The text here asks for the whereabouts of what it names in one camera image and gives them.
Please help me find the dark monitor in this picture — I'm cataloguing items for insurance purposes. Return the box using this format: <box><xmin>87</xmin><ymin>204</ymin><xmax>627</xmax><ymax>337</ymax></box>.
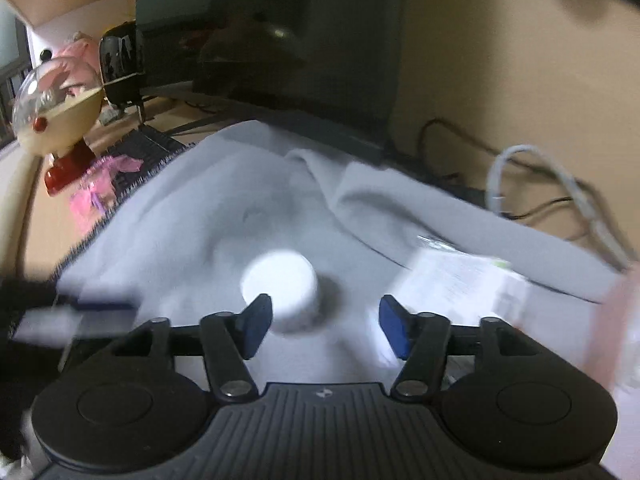
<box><xmin>135</xmin><ymin>0</ymin><xmax>406</xmax><ymax>161</ymax></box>

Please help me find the glossy black speaker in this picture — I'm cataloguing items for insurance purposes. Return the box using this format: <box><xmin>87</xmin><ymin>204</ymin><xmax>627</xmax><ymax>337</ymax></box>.
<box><xmin>99</xmin><ymin>21</ymin><xmax>147</xmax><ymax>106</ymax></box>

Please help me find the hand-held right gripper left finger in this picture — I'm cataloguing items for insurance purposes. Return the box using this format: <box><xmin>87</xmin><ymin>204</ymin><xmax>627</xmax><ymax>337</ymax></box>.
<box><xmin>107</xmin><ymin>294</ymin><xmax>274</xmax><ymax>403</ymax></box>

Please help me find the black keyboard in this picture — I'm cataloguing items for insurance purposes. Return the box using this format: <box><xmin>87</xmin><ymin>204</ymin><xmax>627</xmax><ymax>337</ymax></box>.
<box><xmin>102</xmin><ymin>127</ymin><xmax>198</xmax><ymax>196</ymax></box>

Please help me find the grey cloth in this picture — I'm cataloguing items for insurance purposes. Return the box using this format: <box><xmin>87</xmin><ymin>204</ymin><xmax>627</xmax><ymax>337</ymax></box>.
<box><xmin>50</xmin><ymin>120</ymin><xmax>621</xmax><ymax>396</ymax></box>

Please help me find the small white printed box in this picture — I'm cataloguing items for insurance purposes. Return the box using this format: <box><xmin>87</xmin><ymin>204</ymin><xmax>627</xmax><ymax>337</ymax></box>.
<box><xmin>395</xmin><ymin>247</ymin><xmax>531</xmax><ymax>331</ymax></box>

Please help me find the black cable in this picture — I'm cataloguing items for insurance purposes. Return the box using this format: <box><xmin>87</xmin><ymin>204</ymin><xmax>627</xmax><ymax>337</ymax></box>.
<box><xmin>417</xmin><ymin>117</ymin><xmax>601</xmax><ymax>221</ymax></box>

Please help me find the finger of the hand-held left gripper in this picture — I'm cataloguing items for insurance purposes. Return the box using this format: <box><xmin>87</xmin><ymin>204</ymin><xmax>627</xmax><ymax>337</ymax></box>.
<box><xmin>12</xmin><ymin>297</ymin><xmax>138</xmax><ymax>346</ymax></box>

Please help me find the white cable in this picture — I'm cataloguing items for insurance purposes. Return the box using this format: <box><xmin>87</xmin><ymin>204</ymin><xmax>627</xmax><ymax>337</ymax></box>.
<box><xmin>487</xmin><ymin>144</ymin><xmax>631</xmax><ymax>271</ymax></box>

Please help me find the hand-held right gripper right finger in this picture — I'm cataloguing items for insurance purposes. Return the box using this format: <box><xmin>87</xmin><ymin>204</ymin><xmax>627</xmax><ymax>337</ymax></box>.
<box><xmin>378</xmin><ymin>294</ymin><xmax>533</xmax><ymax>402</ymax></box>

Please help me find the pink plush toy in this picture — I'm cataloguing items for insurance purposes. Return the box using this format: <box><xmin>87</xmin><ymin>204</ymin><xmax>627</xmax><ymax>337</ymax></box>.
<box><xmin>52</xmin><ymin>32</ymin><xmax>101</xmax><ymax>61</ymax></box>

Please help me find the white round jar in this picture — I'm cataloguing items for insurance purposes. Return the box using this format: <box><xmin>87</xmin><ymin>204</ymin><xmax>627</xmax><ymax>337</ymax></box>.
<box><xmin>240</xmin><ymin>249</ymin><xmax>319</xmax><ymax>335</ymax></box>

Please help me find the domed capsule toy machine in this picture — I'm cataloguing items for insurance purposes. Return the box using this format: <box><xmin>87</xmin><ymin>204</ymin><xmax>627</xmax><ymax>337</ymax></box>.
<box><xmin>11</xmin><ymin>55</ymin><xmax>106</xmax><ymax>196</ymax></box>

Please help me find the pink ribbon toy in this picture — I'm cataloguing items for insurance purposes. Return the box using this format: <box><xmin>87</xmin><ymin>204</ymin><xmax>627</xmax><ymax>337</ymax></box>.
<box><xmin>70</xmin><ymin>155</ymin><xmax>143</xmax><ymax>226</ymax></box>

